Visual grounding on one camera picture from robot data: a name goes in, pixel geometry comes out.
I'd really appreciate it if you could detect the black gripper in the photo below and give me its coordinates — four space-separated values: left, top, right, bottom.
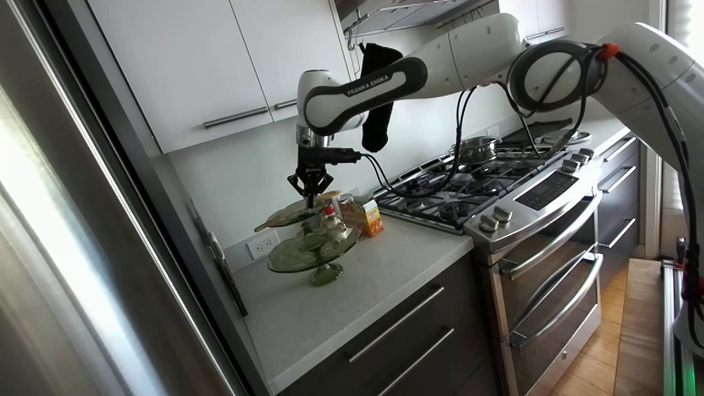
286 143 336 211

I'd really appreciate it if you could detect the green packet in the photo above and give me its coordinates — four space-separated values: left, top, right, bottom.
253 197 336 236

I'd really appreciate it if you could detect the green glass tiered serving tray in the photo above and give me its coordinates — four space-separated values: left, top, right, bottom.
253 191 366 289

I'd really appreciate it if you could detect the orange cardboard box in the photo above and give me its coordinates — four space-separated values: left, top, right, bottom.
356 197 388 241

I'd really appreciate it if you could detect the glass jar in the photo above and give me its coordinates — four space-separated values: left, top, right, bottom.
336 191 366 224

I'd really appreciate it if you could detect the black oven mitt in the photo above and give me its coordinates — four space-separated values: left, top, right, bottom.
356 42 405 155

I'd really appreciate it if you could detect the dark tall side panel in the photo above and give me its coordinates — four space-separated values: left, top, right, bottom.
35 0 270 396

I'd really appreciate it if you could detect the narrow white cabinet door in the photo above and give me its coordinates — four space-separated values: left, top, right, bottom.
228 0 356 124

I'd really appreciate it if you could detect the stainless steel pot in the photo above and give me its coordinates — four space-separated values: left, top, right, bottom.
456 134 500 167

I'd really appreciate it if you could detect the wide white cabinet door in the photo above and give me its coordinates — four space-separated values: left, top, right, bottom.
86 0 275 156

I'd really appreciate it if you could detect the stainless range hood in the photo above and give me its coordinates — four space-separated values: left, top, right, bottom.
333 0 501 37

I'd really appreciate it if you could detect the dark base drawer cabinet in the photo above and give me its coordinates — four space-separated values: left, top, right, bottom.
278 252 501 396

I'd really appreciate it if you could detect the stainless gas stove range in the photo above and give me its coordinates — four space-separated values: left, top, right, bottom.
371 141 608 396

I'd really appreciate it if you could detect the stainless steel refrigerator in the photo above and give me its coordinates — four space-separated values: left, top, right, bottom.
0 0 251 396

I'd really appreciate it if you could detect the round silver disc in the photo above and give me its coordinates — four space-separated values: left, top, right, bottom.
559 127 595 147

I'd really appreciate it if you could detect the grey drawer cabinet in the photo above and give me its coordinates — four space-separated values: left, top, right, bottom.
595 124 649 291

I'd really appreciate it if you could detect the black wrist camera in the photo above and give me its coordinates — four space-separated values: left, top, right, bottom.
324 147 366 166

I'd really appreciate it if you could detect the white wall outlet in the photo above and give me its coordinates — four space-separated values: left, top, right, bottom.
244 229 283 263

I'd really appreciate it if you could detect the long metal cabinet handle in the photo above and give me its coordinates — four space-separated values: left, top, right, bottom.
200 105 273 132

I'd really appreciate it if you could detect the metal robot stand frame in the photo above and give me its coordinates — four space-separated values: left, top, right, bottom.
661 259 704 396

